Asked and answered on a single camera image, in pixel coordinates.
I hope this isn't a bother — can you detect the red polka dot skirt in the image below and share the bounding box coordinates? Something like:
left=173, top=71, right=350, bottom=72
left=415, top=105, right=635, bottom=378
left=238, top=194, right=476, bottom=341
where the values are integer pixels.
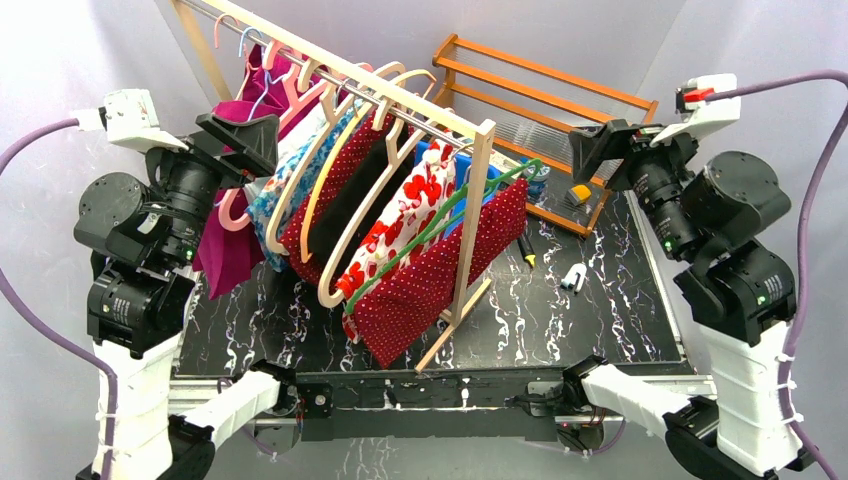
left=353, top=179, right=529, bottom=369

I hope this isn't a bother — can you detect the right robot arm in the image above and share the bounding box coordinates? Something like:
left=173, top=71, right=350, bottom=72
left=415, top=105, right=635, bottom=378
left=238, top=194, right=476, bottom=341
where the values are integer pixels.
left=561, top=119, right=814, bottom=479

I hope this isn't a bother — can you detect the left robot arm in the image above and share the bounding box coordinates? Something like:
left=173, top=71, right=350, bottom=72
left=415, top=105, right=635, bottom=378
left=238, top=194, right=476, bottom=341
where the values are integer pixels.
left=74, top=114, right=300, bottom=479

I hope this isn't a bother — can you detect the cream wooden hanger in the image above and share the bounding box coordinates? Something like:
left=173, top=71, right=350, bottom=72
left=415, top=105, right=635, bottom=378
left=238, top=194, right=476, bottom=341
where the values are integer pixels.
left=316, top=114, right=442, bottom=308

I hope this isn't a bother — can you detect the yellow grey small object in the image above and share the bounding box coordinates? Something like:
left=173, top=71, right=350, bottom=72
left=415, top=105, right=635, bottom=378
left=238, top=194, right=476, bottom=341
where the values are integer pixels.
left=566, top=185, right=592, bottom=207

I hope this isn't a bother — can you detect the orange wooden shoe rack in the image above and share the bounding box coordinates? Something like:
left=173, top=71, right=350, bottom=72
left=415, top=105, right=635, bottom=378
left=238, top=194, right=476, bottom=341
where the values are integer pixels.
left=432, top=34, right=659, bottom=238

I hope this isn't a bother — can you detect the magenta garment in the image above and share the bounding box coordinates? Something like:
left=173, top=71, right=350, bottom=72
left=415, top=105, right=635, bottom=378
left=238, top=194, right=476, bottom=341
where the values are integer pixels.
left=193, top=45, right=327, bottom=299

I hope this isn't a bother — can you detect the black garment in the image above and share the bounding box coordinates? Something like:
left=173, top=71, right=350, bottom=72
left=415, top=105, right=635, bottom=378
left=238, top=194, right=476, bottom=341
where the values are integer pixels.
left=308, top=140, right=414, bottom=279

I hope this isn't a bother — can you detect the black yellow marker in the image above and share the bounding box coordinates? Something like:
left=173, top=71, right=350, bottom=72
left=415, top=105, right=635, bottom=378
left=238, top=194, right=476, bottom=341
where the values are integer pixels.
left=517, top=232, right=536, bottom=269

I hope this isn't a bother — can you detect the white plastic clip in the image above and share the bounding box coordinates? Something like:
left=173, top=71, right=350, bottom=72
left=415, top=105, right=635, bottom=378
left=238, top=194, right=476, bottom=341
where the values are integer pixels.
left=560, top=263, right=588, bottom=294

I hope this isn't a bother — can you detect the blue plastic bin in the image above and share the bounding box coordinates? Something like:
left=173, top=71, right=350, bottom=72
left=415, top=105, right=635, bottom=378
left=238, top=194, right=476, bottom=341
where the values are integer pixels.
left=413, top=140, right=505, bottom=236

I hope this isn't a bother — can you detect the white red poppy garment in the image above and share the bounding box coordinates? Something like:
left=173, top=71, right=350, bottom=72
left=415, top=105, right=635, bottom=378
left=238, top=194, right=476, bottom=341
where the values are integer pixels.
left=334, top=140, right=458, bottom=303

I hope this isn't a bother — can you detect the wooden clothes rack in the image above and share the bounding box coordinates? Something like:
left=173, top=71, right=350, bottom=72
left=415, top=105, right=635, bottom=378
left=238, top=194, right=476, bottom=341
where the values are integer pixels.
left=173, top=1, right=495, bottom=372

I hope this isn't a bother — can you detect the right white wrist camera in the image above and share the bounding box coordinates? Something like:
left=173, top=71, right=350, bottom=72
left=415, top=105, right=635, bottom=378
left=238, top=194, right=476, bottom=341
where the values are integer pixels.
left=650, top=73, right=741, bottom=147

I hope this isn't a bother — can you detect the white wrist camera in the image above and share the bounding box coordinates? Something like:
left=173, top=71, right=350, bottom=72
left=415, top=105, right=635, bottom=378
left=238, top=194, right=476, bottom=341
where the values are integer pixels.
left=650, top=73, right=741, bottom=147
left=71, top=89, right=188, bottom=153

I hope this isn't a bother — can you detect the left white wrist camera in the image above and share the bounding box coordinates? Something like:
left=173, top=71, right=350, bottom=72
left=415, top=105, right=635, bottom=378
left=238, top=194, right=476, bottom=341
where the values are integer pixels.
left=71, top=89, right=188, bottom=153

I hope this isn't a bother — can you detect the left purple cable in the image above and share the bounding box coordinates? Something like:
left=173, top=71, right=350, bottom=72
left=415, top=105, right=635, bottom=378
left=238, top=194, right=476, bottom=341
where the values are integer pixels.
left=0, top=117, right=121, bottom=480

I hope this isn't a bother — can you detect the black base frame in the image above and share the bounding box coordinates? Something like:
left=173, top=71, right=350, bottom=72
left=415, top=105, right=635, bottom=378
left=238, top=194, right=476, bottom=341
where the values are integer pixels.
left=165, top=360, right=697, bottom=458

